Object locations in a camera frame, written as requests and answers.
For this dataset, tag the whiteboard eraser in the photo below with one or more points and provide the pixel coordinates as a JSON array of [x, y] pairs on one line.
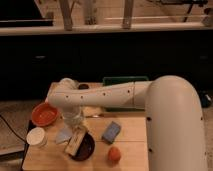
[[76, 140]]

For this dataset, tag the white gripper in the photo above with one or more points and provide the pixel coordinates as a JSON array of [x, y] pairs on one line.
[[72, 116]]

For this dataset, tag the blue sponge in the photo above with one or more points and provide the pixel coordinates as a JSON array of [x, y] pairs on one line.
[[110, 133]]

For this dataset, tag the light blue cloth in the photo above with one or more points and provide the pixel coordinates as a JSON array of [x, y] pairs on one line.
[[63, 135]]

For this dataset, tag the orange fruit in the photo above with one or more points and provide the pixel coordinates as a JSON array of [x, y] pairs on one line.
[[114, 155]]

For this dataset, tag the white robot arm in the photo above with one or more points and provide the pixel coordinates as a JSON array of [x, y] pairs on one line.
[[174, 117]]

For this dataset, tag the dark purple bowl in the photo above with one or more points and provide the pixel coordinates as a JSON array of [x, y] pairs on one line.
[[86, 148]]

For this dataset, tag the green tray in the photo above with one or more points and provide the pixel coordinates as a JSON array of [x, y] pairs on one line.
[[119, 80]]

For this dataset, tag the white cup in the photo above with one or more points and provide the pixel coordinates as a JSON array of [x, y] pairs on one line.
[[36, 137]]

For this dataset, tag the orange bowl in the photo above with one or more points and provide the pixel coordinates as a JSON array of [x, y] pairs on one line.
[[44, 114]]

